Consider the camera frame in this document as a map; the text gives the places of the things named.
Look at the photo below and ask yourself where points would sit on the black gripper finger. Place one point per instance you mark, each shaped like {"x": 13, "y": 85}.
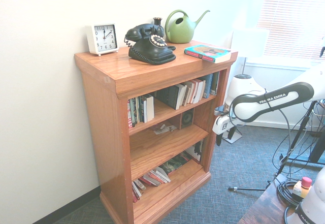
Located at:
{"x": 231, "y": 134}
{"x": 219, "y": 139}

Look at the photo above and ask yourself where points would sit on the white square alarm clock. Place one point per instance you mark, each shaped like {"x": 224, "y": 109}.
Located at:
{"x": 104, "y": 39}

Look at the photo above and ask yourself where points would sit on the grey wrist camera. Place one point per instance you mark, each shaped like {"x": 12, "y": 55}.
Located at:
{"x": 220, "y": 111}

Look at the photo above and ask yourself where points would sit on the red white spine book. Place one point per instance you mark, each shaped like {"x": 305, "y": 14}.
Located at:
{"x": 131, "y": 113}

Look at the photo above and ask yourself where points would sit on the dark green spine book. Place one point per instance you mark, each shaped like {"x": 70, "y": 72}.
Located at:
{"x": 137, "y": 109}

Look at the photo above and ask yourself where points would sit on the black white cover book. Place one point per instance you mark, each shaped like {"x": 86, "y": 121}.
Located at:
{"x": 196, "y": 151}

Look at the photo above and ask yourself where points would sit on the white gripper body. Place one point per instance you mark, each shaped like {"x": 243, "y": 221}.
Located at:
{"x": 224, "y": 125}

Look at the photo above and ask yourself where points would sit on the wooden bookshelf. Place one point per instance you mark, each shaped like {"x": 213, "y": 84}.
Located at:
{"x": 157, "y": 142}

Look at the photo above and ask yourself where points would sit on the small wooden speaker box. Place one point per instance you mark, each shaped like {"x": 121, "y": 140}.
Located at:
{"x": 187, "y": 118}

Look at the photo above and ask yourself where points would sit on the large black book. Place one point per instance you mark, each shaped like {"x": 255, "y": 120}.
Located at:
{"x": 170, "y": 95}

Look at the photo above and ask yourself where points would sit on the loose papers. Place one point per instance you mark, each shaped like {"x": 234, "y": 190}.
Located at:
{"x": 163, "y": 128}

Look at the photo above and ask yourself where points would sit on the small black vase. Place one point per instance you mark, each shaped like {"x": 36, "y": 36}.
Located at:
{"x": 158, "y": 23}

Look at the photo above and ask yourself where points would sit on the black spine white-paged book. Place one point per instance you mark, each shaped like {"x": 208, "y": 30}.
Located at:
{"x": 148, "y": 108}

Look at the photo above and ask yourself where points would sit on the dark grey book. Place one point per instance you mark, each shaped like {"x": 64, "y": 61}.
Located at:
{"x": 215, "y": 81}

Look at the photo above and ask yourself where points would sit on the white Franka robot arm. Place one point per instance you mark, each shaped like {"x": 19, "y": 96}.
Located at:
{"x": 274, "y": 99}

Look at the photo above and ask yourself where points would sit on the white red paperback book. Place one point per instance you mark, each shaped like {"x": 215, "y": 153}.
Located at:
{"x": 158, "y": 177}

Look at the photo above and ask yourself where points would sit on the white window blinds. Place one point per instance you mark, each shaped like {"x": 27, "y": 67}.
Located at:
{"x": 292, "y": 18}

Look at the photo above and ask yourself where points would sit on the black tripod stand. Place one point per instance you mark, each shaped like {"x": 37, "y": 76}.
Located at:
{"x": 295, "y": 142}

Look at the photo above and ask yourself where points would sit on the teal and red paperback book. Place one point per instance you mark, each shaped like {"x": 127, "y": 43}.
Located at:
{"x": 207, "y": 52}

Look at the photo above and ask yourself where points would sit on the green plastic watering can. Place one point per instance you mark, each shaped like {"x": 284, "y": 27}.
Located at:
{"x": 180, "y": 32}

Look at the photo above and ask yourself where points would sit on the dark green picture magazine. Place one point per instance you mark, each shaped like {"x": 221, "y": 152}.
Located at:
{"x": 176, "y": 164}

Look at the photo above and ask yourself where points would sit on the white-paged paperback book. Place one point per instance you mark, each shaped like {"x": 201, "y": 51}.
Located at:
{"x": 186, "y": 93}

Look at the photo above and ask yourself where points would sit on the yellow red emergency stop button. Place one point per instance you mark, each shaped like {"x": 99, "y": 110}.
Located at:
{"x": 303, "y": 187}

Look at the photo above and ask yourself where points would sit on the red spine leaning book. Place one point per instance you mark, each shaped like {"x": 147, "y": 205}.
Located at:
{"x": 135, "y": 193}

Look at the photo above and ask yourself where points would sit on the blue spine book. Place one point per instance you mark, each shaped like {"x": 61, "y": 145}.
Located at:
{"x": 208, "y": 85}

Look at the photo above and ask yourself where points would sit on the red cover paperback book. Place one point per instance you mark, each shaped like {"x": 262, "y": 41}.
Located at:
{"x": 198, "y": 90}

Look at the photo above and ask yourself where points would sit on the black rotary telephone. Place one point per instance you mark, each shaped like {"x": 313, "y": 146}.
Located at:
{"x": 149, "y": 50}

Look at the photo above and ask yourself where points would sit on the white floor lamp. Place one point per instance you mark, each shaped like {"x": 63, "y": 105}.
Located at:
{"x": 250, "y": 42}

